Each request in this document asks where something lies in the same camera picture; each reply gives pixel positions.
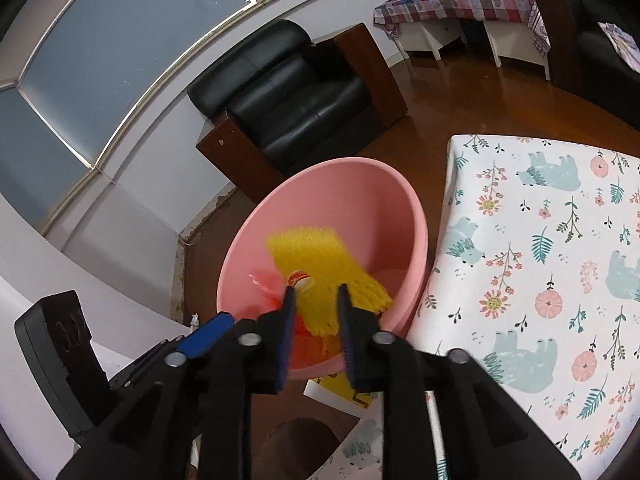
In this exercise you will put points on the frosted glass window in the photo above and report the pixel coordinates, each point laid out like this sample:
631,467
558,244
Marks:
125,35

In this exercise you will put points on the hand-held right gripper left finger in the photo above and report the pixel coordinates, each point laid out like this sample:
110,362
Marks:
283,340

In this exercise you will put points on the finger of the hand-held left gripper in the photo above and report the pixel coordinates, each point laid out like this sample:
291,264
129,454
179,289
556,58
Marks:
205,332

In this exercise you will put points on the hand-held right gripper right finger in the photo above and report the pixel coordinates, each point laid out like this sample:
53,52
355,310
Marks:
346,340

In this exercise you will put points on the white desk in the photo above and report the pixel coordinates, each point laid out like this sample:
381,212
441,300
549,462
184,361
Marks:
510,42

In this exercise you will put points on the red plastic wrapper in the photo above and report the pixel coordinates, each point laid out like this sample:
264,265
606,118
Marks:
265,287

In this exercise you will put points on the black armchair with wooden arms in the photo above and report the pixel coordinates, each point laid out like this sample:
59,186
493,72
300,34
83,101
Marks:
290,100
585,45

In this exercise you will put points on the yellow white printed card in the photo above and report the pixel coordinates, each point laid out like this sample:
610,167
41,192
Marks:
340,391

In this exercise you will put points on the pink plastic basin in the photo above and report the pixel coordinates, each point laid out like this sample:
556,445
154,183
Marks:
350,195

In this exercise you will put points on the plaid tablecloth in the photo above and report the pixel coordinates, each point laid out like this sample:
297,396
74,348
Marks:
450,2

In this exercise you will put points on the orange plastic wrapper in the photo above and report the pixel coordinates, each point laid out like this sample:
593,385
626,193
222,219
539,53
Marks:
300,278

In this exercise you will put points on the pale printed cloth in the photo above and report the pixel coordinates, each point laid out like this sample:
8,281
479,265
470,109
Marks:
625,45

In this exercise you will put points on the yellow foam fruit net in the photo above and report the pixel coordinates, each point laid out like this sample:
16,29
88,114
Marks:
310,255

